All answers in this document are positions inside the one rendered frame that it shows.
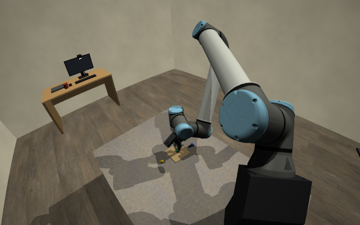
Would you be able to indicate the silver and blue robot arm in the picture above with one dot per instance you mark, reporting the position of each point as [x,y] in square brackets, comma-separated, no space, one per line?
[246,115]

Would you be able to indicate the tan flat mat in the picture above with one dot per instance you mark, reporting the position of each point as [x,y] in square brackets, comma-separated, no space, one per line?
[177,156]

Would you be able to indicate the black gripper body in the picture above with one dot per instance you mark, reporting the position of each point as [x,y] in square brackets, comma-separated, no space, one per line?
[178,140]

